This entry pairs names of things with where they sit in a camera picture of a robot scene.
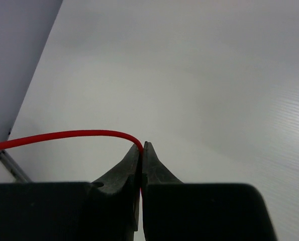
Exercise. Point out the aluminium rail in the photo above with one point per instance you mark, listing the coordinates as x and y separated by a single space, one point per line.
13 168

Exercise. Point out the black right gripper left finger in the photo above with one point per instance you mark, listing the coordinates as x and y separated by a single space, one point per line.
105 209

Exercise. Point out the red black headphones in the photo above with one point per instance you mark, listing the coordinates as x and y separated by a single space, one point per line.
63 134

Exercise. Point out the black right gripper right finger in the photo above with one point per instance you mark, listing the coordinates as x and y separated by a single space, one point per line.
173 210

